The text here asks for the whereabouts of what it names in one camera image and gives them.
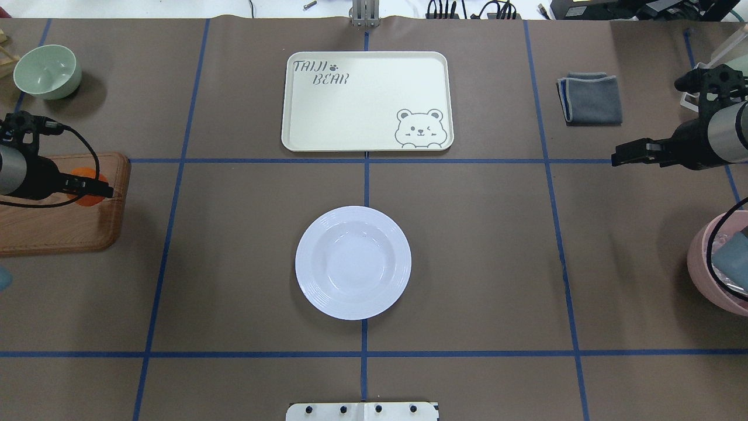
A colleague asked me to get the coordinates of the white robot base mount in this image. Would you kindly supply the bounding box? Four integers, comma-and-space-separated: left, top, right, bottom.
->
285, 402, 440, 420

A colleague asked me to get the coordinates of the folded grey cloth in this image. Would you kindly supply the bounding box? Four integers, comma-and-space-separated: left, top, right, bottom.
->
556, 72, 623, 127

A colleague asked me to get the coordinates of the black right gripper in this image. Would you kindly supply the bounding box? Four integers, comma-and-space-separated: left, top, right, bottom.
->
611, 120, 714, 170

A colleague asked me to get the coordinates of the pink bowl with ice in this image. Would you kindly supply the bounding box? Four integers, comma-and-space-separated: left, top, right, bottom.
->
687, 214, 747, 317

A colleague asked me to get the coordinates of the orange fruit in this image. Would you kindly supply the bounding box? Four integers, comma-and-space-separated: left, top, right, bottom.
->
71, 166, 109, 207

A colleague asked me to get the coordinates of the mint green bowl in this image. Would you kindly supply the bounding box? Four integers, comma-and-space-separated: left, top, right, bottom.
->
13, 44, 82, 101

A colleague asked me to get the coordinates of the white round plate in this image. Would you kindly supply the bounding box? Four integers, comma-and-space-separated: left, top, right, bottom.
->
295, 206, 413, 320

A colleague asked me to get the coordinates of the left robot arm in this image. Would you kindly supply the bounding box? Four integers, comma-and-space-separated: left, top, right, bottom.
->
1, 146, 114, 201

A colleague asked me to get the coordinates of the aluminium frame post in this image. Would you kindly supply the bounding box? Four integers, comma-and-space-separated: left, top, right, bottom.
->
348, 0, 381, 29

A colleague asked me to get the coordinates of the brown wooden tray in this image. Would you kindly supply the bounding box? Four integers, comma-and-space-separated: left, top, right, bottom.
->
1, 152, 131, 257

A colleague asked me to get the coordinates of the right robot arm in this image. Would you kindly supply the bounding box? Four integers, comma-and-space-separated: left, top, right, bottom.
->
610, 102, 747, 171

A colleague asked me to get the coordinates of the cream bear print tray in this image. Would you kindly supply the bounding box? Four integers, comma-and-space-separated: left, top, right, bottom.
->
280, 51, 455, 152

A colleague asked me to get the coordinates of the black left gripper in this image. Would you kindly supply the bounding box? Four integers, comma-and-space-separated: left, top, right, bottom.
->
22, 155, 115, 201

